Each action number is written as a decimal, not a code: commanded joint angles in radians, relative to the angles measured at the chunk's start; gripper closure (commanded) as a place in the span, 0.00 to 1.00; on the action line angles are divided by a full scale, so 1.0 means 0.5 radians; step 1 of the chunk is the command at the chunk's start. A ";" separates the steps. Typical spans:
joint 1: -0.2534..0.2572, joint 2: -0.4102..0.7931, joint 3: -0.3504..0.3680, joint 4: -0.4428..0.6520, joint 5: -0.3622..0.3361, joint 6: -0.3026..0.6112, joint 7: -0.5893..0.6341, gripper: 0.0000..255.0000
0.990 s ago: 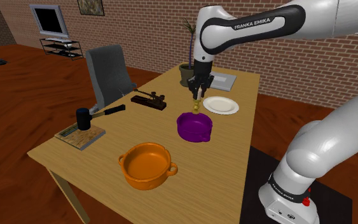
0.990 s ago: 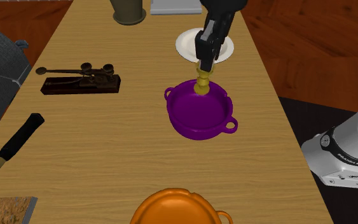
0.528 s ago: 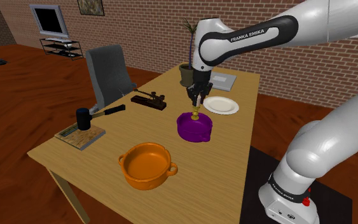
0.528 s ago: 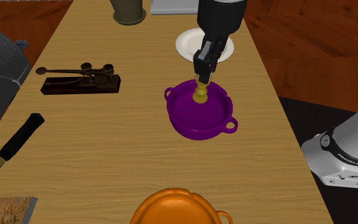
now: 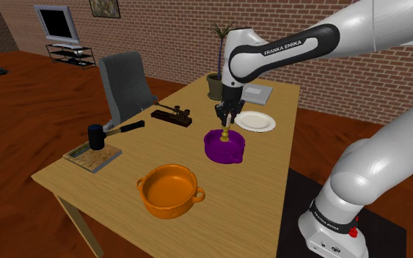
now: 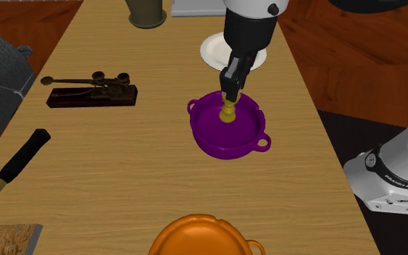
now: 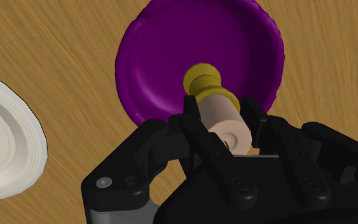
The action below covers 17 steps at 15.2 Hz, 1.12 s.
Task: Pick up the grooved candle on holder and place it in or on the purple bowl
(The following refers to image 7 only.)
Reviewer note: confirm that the beige bottle with yellow cap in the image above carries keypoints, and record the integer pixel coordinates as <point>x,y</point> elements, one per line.
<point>220,114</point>

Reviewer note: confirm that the white plate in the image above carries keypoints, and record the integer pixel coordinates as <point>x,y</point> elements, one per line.
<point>5,145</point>

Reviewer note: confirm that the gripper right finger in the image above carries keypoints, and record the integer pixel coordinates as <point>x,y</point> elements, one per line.
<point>290,145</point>

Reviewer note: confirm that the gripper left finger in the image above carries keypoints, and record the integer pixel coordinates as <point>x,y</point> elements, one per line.
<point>197,133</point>

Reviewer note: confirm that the purple bowl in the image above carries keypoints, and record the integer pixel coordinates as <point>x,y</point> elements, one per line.
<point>178,52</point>

